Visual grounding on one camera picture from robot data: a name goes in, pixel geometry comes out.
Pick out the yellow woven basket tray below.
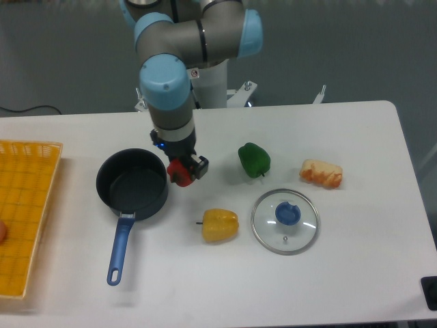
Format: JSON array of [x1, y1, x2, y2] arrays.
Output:
[[1, 139, 63, 299]]

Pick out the red toy bell pepper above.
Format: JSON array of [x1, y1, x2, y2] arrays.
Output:
[[167, 158, 194, 187]]

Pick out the orange white toy bread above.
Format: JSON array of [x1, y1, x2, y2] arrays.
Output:
[[299, 159, 343, 189]]

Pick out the black device table corner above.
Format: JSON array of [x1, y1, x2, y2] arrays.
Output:
[[421, 276, 437, 311]]

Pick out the dark pot blue handle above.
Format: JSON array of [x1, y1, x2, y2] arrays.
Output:
[[96, 148, 168, 286]]

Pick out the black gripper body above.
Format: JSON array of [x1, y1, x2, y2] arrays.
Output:
[[150, 129, 196, 161]]

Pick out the yellow toy bell pepper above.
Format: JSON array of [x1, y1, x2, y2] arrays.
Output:
[[196, 208, 239, 243]]

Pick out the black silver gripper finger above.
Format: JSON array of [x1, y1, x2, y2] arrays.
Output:
[[188, 154, 209, 180]]

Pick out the green toy bell pepper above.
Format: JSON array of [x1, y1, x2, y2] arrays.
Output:
[[238, 142, 271, 178]]

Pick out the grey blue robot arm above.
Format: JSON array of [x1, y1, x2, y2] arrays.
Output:
[[119, 1, 263, 187]]

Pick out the glass lid blue knob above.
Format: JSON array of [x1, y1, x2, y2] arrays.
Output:
[[251, 189, 321, 256]]

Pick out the black floor cable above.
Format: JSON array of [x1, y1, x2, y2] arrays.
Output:
[[0, 105, 62, 115]]

